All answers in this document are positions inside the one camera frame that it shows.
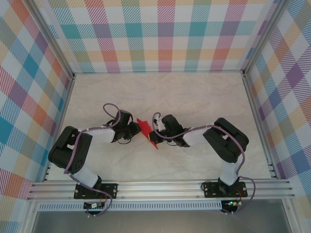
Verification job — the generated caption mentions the slanted aluminium frame post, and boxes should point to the slanted aluminium frame post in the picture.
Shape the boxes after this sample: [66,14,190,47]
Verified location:
[242,0,289,76]
[25,0,75,80]

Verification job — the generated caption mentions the slotted metal cable duct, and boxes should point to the slotted metal cable duct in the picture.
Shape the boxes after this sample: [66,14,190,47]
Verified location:
[38,203,223,211]

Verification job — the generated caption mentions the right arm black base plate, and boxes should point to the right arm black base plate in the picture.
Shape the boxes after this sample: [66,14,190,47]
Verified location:
[203,181,248,199]

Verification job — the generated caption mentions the aluminium table edge rail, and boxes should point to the aluminium table edge rail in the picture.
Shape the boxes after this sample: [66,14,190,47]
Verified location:
[242,71,279,180]
[72,70,245,76]
[42,76,76,183]

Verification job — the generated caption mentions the wide aluminium mounting rail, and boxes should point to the wide aluminium mounting rail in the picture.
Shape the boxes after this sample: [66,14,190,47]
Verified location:
[26,181,296,201]

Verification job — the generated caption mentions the red paper sheet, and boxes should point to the red paper sheet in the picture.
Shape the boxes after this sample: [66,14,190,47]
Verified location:
[136,118,160,151]

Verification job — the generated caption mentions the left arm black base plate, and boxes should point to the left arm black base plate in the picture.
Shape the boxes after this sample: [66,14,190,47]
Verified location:
[73,183,119,200]

